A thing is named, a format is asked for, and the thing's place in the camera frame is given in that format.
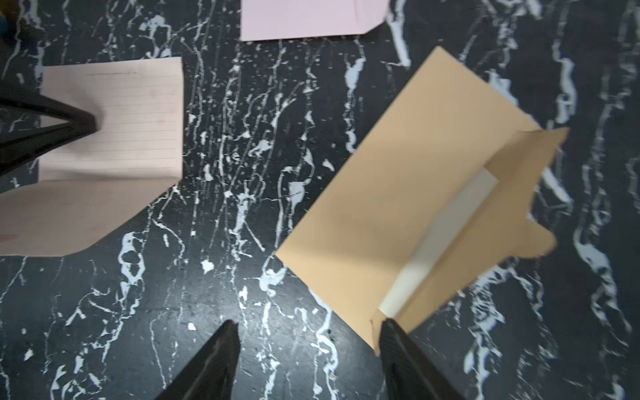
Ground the pink envelope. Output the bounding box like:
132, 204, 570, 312
240, 0, 390, 42

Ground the brown kraft envelope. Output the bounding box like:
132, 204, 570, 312
277, 47, 568, 349

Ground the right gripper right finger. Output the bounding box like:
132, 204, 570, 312
378, 318, 463, 400

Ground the pink lined letter paper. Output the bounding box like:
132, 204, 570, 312
1, 58, 184, 257

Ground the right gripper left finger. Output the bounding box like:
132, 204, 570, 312
157, 320, 241, 400

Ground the cream letter paper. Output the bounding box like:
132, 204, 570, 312
378, 168, 498, 318

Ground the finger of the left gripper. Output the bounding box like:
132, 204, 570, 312
1, 82, 98, 175

